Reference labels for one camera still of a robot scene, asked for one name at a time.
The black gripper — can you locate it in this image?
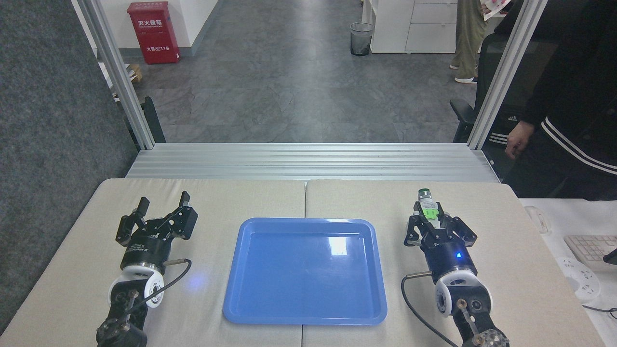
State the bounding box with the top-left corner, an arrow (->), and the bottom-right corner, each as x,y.
115,191 -> 199,273
404,201 -> 478,284

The green and clear switch part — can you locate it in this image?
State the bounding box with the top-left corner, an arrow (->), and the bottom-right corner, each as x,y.
417,188 -> 444,230

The blue plastic tray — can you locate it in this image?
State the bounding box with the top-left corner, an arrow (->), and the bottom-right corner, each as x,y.
222,217 -> 388,326

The person's hand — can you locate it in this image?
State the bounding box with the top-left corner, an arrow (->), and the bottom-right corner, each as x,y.
505,120 -> 536,160

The white computer mouse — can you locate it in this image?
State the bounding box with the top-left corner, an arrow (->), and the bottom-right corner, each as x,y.
524,206 -> 550,235

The black office chair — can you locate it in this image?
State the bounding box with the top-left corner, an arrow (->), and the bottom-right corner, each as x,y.
450,33 -> 511,145

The grey felt partition panel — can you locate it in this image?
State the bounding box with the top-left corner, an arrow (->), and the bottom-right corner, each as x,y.
0,0 -> 141,334

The white side desk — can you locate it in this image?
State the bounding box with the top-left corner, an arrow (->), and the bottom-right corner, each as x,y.
518,198 -> 617,347

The white power strip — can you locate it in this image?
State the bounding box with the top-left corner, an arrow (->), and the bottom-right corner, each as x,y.
554,256 -> 602,302

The white keyboard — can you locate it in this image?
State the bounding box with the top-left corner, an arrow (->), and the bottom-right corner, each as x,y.
563,235 -> 617,272

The red fire extinguisher box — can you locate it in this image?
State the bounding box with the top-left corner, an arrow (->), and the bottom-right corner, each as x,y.
127,1 -> 181,65

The distant walking person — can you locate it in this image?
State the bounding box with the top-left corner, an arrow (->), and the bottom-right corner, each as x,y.
449,0 -> 490,85

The white drawer cabinet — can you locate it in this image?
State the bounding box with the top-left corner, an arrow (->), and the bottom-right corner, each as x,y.
362,0 -> 458,54

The grey mesh waste bin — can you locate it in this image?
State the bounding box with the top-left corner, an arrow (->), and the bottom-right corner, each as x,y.
349,22 -> 375,56

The printed paper sheet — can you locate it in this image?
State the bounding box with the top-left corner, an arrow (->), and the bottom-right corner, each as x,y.
483,0 -> 512,21

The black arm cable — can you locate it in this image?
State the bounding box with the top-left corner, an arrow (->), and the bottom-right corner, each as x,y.
123,258 -> 192,319
401,271 -> 459,347

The black stand behind post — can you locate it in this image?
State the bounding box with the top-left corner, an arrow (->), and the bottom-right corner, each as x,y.
123,96 -> 167,151

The silver aluminium rail platform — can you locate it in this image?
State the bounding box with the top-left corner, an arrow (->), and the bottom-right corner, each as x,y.
125,143 -> 500,183

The silver aluminium post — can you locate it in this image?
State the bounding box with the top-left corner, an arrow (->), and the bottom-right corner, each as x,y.
467,0 -> 549,150
72,0 -> 155,150

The thin black desk cable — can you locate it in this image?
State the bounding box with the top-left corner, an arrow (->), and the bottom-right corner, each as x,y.
582,304 -> 617,320

